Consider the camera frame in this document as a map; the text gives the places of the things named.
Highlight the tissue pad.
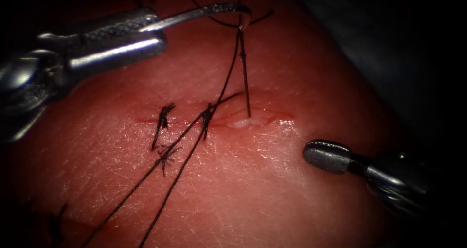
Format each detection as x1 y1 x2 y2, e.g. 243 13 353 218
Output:
0 0 413 248

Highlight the left arm needle driver jaw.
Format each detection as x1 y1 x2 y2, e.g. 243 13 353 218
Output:
67 37 169 76
36 7 162 49

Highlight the black stitching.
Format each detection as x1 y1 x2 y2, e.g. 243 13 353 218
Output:
150 101 216 177

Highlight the right arm needle driver jaw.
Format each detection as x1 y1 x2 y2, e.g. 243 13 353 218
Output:
302 139 369 177

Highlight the left arm needle driver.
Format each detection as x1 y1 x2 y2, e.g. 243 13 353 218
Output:
0 48 75 143

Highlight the black thread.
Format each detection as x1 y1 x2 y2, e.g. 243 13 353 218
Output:
81 0 275 248

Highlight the curved steel needle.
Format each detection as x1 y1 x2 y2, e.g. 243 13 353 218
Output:
140 2 253 33

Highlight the right arm needle driver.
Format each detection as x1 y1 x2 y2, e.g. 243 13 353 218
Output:
364 150 440 218

